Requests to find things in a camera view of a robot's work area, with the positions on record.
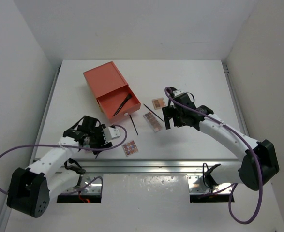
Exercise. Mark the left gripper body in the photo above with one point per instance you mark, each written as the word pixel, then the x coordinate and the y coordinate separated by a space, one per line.
pixel 97 138

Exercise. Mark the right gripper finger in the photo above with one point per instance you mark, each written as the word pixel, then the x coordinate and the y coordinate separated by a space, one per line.
pixel 167 116
pixel 177 120

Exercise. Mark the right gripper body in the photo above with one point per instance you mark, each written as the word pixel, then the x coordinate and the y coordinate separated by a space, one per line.
pixel 173 108

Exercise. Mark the thin black pencil brush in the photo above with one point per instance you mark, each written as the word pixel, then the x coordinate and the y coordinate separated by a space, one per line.
pixel 133 124

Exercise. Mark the black angled makeup brush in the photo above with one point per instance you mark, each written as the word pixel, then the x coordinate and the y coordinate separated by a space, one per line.
pixel 122 104

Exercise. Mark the orange drawer cabinet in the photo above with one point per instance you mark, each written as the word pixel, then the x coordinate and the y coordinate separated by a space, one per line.
pixel 104 79

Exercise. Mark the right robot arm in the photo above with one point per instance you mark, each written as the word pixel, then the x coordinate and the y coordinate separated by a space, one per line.
pixel 257 160

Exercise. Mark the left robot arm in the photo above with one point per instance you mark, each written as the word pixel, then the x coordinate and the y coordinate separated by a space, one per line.
pixel 32 188

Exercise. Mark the small square brown eyeshadow palette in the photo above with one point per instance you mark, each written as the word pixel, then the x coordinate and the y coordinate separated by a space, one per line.
pixel 158 103

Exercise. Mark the thin black liner brush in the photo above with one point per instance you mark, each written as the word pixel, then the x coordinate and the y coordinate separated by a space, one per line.
pixel 153 113

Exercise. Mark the long brown eyeshadow palette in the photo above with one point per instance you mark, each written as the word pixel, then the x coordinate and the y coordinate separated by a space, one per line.
pixel 152 122

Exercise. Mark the round-pan eyeshadow palette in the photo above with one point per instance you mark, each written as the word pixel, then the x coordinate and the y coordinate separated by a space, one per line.
pixel 130 148

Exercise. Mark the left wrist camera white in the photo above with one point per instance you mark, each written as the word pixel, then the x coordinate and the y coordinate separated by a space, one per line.
pixel 111 133

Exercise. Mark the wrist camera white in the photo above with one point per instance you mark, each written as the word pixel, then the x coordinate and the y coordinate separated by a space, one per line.
pixel 176 93
pixel 111 133

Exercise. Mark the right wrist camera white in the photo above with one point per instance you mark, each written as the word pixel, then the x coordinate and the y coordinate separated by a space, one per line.
pixel 176 93

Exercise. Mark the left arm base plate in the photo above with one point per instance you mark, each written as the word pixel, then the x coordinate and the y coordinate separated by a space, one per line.
pixel 88 186

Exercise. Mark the aluminium rail frame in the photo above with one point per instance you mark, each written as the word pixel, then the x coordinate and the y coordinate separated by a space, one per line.
pixel 150 166

